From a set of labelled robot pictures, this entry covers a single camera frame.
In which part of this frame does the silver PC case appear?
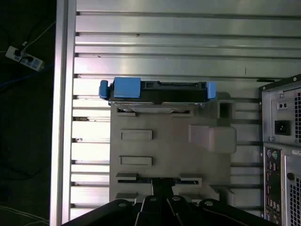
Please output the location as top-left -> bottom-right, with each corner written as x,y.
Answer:
258,73 -> 301,226

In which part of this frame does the thin white floor cable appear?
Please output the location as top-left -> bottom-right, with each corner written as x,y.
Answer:
0,204 -> 50,226

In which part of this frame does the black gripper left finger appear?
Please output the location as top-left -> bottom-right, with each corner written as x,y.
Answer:
60,178 -> 170,226

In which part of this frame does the white power strip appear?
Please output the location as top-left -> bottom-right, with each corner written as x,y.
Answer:
5,45 -> 46,72

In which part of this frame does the blue cable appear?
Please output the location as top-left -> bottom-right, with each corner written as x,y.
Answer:
0,63 -> 55,90

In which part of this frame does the hard disk in blue carrier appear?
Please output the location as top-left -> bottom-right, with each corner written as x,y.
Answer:
98,77 -> 217,109

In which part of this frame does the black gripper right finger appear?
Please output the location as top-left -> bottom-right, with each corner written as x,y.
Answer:
162,178 -> 281,226

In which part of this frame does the grey plastic parts rack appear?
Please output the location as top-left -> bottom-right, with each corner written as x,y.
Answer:
109,91 -> 238,208

